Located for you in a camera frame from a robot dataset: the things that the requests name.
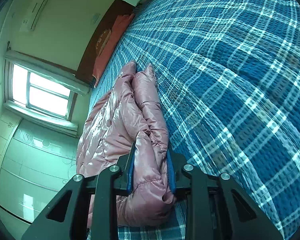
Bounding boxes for red pillow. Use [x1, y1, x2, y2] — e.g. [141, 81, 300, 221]
[93, 13, 135, 88]

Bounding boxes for white sliding-door wardrobe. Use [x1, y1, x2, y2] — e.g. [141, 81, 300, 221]
[0, 109, 80, 240]

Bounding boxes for pink quilted down coat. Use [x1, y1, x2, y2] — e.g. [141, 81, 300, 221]
[76, 61, 175, 227]

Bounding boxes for white wall air conditioner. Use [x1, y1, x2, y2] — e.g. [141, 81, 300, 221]
[20, 0, 48, 32]

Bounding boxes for dark wooden headboard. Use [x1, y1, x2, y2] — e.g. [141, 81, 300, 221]
[76, 0, 135, 86]

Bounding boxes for blue plaid bed cover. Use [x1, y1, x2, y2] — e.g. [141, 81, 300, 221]
[90, 0, 300, 239]

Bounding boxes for bright bedroom window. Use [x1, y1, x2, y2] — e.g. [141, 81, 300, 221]
[5, 61, 76, 120]

